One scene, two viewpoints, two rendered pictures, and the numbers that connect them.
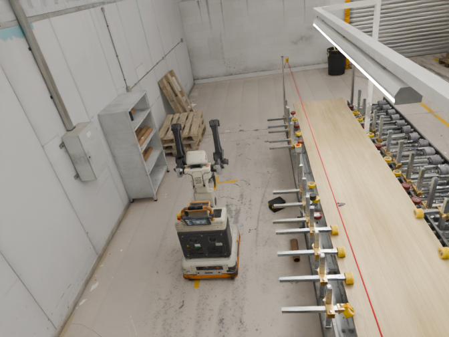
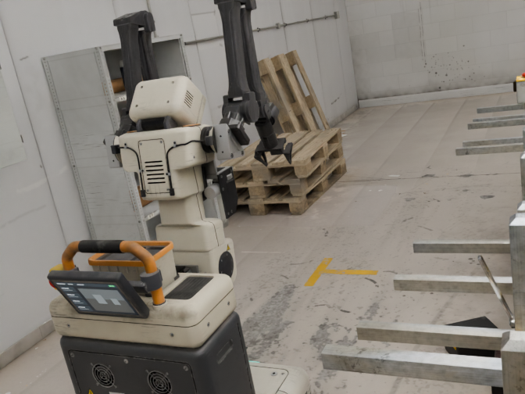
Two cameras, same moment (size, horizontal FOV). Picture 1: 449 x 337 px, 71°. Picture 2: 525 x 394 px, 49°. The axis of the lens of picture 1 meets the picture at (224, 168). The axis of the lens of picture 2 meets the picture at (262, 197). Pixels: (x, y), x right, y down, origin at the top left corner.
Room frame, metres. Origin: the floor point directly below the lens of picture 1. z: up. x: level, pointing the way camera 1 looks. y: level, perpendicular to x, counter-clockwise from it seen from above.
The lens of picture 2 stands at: (1.22, -0.55, 1.48)
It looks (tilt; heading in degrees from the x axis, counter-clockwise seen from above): 16 degrees down; 17
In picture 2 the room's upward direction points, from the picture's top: 10 degrees counter-clockwise
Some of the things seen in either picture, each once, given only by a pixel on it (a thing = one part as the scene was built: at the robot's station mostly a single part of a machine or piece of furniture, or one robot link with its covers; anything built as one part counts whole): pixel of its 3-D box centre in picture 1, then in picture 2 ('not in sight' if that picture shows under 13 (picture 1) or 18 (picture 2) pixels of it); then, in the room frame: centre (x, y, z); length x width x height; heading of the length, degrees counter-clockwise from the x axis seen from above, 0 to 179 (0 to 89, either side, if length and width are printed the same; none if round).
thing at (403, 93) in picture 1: (345, 42); not in sight; (2.47, -1.08, 2.34); 2.40 x 0.12 x 0.08; 170
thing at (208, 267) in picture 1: (209, 267); not in sight; (2.43, 0.35, 0.23); 0.41 x 0.02 x 0.08; 80
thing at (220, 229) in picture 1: (204, 229); (159, 345); (2.67, 0.33, 0.59); 0.55 x 0.34 x 0.83; 80
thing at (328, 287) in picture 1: (328, 309); not in sight; (1.29, -0.53, 0.89); 0.04 x 0.04 x 0.48; 80
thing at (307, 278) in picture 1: (313, 278); not in sight; (1.51, -0.50, 0.95); 0.50 x 0.04 x 0.04; 80
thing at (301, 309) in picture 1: (309, 309); not in sight; (1.27, -0.39, 0.95); 0.36 x 0.03 x 0.03; 80
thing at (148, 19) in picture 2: (180, 142); (149, 73); (3.26, 0.44, 1.40); 0.11 x 0.06 x 0.43; 80
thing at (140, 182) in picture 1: (138, 146); (144, 160); (4.68, 1.31, 0.78); 0.90 x 0.45 x 1.55; 170
